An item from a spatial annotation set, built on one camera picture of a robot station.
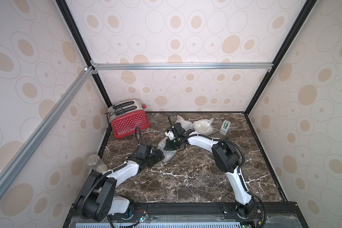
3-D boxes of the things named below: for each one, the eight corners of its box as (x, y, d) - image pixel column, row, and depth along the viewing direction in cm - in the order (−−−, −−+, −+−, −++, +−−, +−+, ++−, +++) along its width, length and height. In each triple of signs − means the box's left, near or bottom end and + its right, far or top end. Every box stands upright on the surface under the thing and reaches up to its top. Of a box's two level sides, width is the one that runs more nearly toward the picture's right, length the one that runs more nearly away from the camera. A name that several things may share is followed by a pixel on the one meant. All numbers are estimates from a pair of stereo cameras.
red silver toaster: (118, 139, 105) (109, 122, 90) (114, 123, 115) (105, 105, 101) (151, 128, 112) (147, 111, 97) (144, 113, 122) (140, 96, 108)
